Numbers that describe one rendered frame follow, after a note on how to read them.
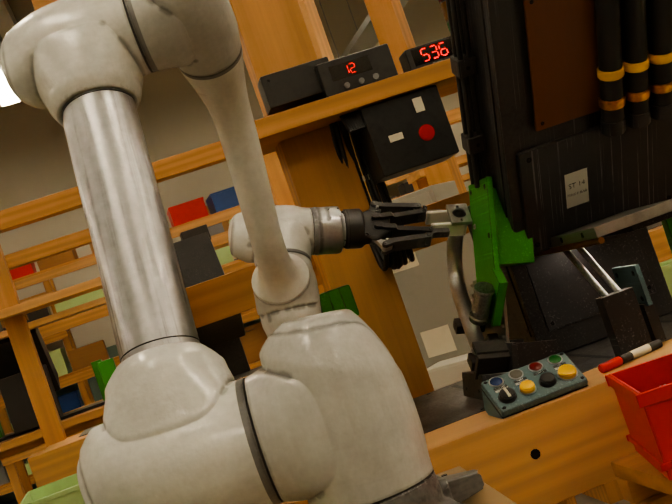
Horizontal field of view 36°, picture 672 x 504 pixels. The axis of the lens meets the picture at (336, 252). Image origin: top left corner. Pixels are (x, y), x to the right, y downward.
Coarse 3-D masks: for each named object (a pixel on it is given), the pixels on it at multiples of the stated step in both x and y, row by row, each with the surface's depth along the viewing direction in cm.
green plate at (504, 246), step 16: (480, 192) 188; (496, 192) 185; (480, 208) 189; (496, 208) 185; (480, 224) 189; (496, 224) 185; (480, 240) 190; (496, 240) 183; (512, 240) 185; (528, 240) 186; (480, 256) 191; (496, 256) 183; (512, 256) 185; (528, 256) 185; (480, 272) 191
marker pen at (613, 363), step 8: (648, 344) 171; (656, 344) 171; (632, 352) 169; (640, 352) 170; (648, 352) 171; (608, 360) 168; (616, 360) 168; (624, 360) 168; (600, 368) 167; (608, 368) 167
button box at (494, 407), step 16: (560, 352) 167; (528, 368) 165; (544, 368) 164; (576, 368) 163; (512, 384) 162; (560, 384) 160; (576, 384) 160; (496, 400) 160; (512, 400) 159; (528, 400) 159; (544, 400) 160; (496, 416) 162
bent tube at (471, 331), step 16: (448, 208) 195; (464, 208) 196; (464, 224) 193; (448, 240) 199; (448, 256) 200; (448, 272) 201; (464, 288) 198; (464, 304) 194; (464, 320) 191; (480, 336) 187
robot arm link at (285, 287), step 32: (224, 96) 154; (224, 128) 161; (256, 160) 164; (256, 192) 165; (256, 224) 166; (256, 256) 170; (288, 256) 172; (256, 288) 176; (288, 288) 173; (288, 320) 174
